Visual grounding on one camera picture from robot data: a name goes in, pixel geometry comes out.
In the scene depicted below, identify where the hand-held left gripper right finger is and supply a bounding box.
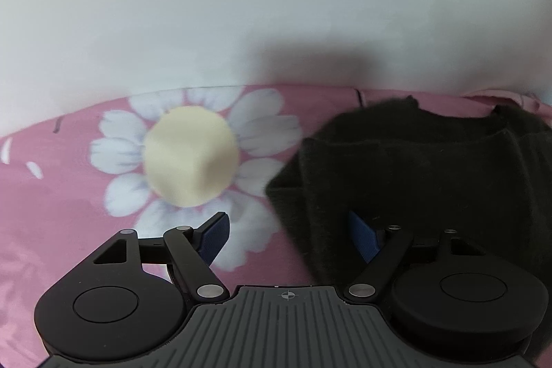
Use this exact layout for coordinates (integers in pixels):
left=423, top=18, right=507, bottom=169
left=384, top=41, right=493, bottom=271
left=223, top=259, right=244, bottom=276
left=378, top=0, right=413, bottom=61
left=345, top=210, right=486, bottom=302

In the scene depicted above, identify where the black knit sweater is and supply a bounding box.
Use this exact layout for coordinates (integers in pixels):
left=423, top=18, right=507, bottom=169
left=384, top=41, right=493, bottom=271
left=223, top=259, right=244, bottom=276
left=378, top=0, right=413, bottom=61
left=264, top=96, right=552, bottom=368

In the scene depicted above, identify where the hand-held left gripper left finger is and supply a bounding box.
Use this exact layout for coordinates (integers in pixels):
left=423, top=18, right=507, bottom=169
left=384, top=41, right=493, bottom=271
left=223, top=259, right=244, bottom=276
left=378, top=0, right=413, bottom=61
left=92, top=212, right=230, bottom=302

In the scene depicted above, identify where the pink floral bedsheet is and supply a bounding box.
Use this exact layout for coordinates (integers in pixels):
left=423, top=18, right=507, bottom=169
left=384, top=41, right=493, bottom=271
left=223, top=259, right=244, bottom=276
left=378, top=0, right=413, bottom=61
left=0, top=83, right=552, bottom=368

